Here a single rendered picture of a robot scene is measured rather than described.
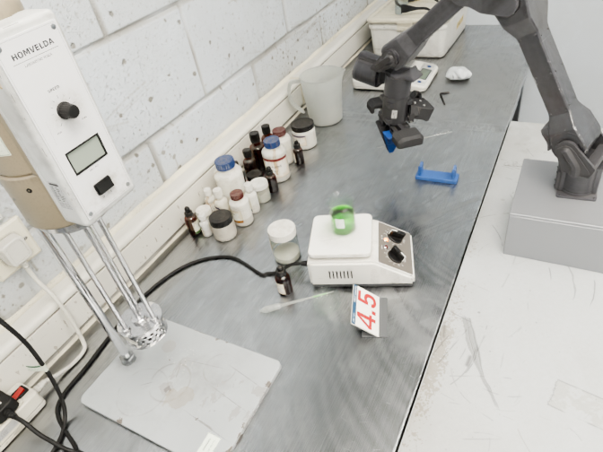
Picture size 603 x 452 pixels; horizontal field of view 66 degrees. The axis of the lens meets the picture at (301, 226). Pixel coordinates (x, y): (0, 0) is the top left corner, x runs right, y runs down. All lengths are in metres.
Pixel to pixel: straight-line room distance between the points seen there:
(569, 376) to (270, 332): 0.49
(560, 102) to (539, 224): 0.21
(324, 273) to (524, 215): 0.38
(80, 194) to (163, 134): 0.63
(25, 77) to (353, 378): 0.61
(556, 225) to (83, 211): 0.76
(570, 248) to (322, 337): 0.48
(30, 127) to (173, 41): 0.71
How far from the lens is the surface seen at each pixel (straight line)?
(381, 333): 0.84
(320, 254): 0.87
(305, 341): 0.85
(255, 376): 0.82
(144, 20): 1.11
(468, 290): 0.92
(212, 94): 1.27
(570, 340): 0.88
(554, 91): 0.90
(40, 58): 0.50
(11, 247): 0.92
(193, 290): 1.01
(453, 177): 1.17
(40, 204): 0.57
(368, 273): 0.89
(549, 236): 0.96
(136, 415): 0.86
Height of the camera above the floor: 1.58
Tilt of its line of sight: 39 degrees down
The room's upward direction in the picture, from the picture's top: 11 degrees counter-clockwise
